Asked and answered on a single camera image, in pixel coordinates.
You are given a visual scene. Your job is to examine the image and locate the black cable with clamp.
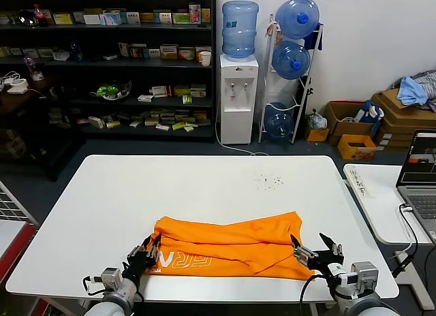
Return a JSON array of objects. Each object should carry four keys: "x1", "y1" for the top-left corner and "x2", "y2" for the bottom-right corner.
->
[{"x1": 390, "y1": 202, "x2": 436, "y2": 296}]

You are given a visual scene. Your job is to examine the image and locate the grey plastic bag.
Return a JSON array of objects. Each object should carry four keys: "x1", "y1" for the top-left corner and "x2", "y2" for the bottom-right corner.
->
[{"x1": 309, "y1": 112, "x2": 328, "y2": 131}]

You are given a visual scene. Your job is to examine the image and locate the orange t-shirt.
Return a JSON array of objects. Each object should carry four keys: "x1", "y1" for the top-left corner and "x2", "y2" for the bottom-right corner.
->
[{"x1": 146, "y1": 210, "x2": 316, "y2": 281}]

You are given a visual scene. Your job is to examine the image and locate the black shelf unit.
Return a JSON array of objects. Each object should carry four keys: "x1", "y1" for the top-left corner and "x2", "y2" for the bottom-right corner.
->
[{"x1": 0, "y1": 0, "x2": 217, "y2": 144}]

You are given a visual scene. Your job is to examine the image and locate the blue white bag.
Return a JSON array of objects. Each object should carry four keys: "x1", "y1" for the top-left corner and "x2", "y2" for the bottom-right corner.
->
[{"x1": 354, "y1": 99, "x2": 385, "y2": 133}]

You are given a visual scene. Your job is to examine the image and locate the small yellow box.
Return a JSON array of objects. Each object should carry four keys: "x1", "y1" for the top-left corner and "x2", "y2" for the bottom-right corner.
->
[{"x1": 306, "y1": 127, "x2": 330, "y2": 143}]

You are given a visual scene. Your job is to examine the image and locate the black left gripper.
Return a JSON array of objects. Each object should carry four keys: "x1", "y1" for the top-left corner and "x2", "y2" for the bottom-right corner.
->
[{"x1": 122, "y1": 234, "x2": 162, "y2": 287}]

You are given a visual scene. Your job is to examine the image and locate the white metal jug rack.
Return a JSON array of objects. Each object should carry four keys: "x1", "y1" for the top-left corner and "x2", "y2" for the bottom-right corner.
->
[{"x1": 258, "y1": 13, "x2": 325, "y2": 146}]

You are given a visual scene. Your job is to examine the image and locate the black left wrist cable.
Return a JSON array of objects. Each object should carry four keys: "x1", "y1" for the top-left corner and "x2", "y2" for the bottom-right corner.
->
[{"x1": 82, "y1": 276, "x2": 103, "y2": 296}]

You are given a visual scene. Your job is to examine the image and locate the white water dispenser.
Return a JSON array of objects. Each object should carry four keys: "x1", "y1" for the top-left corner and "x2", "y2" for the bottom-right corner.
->
[{"x1": 219, "y1": 53, "x2": 259, "y2": 146}]

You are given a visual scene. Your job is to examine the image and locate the open cardboard box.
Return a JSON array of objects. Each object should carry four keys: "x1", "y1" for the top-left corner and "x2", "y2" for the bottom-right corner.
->
[{"x1": 324, "y1": 101, "x2": 376, "y2": 147}]

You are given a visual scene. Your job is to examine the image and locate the brown wooden table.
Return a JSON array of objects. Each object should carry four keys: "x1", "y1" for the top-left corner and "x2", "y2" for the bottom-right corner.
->
[{"x1": 0, "y1": 76, "x2": 58, "y2": 133}]

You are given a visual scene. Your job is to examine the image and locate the white laptop cable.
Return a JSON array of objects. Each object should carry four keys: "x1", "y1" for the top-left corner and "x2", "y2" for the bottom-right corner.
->
[{"x1": 396, "y1": 202, "x2": 419, "y2": 259}]

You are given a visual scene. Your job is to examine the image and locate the orange yellow carton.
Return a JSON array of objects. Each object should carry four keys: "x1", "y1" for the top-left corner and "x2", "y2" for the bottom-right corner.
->
[{"x1": 161, "y1": 44, "x2": 180, "y2": 61}]

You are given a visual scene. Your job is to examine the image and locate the yellow green flat carton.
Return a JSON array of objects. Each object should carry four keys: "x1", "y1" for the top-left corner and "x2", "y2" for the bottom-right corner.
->
[{"x1": 52, "y1": 12, "x2": 74, "y2": 25}]

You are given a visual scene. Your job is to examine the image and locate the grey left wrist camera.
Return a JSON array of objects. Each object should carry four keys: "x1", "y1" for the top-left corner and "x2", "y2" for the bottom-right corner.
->
[{"x1": 101, "y1": 267, "x2": 123, "y2": 291}]

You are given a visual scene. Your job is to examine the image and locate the colourful tall carton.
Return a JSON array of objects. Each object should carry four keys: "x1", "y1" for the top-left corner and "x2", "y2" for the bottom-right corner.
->
[{"x1": 189, "y1": 3, "x2": 203, "y2": 25}]

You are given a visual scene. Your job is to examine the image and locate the white round device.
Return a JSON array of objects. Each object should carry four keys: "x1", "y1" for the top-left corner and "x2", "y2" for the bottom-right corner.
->
[{"x1": 7, "y1": 78, "x2": 29, "y2": 95}]

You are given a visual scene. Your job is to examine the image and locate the light blue cloth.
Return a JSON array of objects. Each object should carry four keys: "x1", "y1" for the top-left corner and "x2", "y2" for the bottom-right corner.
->
[{"x1": 396, "y1": 76, "x2": 429, "y2": 107}]

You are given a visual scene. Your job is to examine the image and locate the stacked brown cardboard boxes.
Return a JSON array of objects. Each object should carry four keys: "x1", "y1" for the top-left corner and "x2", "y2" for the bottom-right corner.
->
[{"x1": 370, "y1": 88, "x2": 436, "y2": 151}]

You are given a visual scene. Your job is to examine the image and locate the white side table leg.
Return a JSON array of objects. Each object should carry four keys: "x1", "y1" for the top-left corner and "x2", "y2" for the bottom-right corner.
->
[{"x1": 394, "y1": 251, "x2": 435, "y2": 310}]

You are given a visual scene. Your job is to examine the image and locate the grey laptop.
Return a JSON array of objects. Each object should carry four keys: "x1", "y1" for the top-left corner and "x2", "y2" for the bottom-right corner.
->
[{"x1": 394, "y1": 129, "x2": 436, "y2": 244}]

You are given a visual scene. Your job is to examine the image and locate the dark blue bottle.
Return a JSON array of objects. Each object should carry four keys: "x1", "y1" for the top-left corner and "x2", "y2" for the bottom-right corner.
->
[{"x1": 69, "y1": 42, "x2": 84, "y2": 63}]

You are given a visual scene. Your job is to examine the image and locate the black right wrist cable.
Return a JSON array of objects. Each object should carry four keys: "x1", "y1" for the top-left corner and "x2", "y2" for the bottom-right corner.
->
[{"x1": 299, "y1": 273, "x2": 328, "y2": 316}]

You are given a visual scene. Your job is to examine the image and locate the dark blue cloth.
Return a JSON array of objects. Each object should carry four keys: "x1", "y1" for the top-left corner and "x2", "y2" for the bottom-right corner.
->
[{"x1": 304, "y1": 22, "x2": 324, "y2": 52}]

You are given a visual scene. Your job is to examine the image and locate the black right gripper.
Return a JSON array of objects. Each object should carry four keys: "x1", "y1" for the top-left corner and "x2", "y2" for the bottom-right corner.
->
[{"x1": 290, "y1": 232, "x2": 345, "y2": 280}]

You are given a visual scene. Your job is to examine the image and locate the pink beige rag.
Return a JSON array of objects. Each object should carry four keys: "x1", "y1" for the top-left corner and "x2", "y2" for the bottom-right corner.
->
[{"x1": 266, "y1": 18, "x2": 285, "y2": 46}]

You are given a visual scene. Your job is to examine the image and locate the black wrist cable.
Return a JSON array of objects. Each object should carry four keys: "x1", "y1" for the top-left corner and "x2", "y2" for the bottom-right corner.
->
[
  {"x1": 82, "y1": 276, "x2": 103, "y2": 296},
  {"x1": 299, "y1": 273, "x2": 328, "y2": 316}
]

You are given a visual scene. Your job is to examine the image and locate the grey striped cloth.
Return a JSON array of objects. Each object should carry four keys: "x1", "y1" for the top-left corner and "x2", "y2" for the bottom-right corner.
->
[{"x1": 411, "y1": 70, "x2": 436, "y2": 113}]

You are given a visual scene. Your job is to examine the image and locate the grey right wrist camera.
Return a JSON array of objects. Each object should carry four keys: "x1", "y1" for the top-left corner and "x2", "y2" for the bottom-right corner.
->
[{"x1": 350, "y1": 261, "x2": 379, "y2": 291}]

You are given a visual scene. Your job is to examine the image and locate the shiny silver kettle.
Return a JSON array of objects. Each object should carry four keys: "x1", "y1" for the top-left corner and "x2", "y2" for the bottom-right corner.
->
[{"x1": 18, "y1": 10, "x2": 37, "y2": 27}]

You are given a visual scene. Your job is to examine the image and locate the green white patterned bowl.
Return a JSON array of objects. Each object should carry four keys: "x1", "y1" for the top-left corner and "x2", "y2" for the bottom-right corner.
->
[{"x1": 90, "y1": 78, "x2": 133, "y2": 101}]

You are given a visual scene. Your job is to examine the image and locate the white wire rack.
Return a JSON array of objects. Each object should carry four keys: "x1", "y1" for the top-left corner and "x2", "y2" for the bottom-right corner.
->
[{"x1": 0, "y1": 181, "x2": 38, "y2": 228}]

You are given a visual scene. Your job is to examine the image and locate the clear plastic bottle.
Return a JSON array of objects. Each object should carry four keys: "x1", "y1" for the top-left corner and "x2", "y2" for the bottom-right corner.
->
[{"x1": 24, "y1": 56, "x2": 37, "y2": 80}]

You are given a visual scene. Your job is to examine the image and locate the white dispenser power cable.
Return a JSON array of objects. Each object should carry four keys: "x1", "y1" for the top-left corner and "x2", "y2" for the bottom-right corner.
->
[{"x1": 215, "y1": 103, "x2": 270, "y2": 157}]

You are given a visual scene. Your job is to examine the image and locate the labelled white power strip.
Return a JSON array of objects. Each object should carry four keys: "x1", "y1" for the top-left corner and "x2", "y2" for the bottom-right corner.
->
[{"x1": 347, "y1": 165, "x2": 372, "y2": 200}]

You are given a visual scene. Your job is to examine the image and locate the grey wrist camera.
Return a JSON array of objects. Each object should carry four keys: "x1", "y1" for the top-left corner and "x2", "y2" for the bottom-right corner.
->
[
  {"x1": 350, "y1": 261, "x2": 379, "y2": 291},
  {"x1": 101, "y1": 267, "x2": 123, "y2": 291}
]

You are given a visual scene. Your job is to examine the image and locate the yellow storage crate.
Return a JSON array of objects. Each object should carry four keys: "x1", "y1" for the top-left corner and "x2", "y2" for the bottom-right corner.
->
[{"x1": 337, "y1": 134, "x2": 377, "y2": 161}]

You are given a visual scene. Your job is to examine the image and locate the blue white carton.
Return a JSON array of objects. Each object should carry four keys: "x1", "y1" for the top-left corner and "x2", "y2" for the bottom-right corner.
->
[{"x1": 101, "y1": 11, "x2": 122, "y2": 26}]

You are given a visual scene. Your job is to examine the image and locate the labelled blue water jug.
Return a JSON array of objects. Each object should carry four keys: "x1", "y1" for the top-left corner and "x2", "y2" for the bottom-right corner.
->
[{"x1": 222, "y1": 0, "x2": 260, "y2": 60}]

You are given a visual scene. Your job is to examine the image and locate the cola bottle red cap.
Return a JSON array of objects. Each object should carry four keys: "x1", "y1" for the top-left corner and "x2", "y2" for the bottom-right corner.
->
[{"x1": 33, "y1": 3, "x2": 50, "y2": 27}]

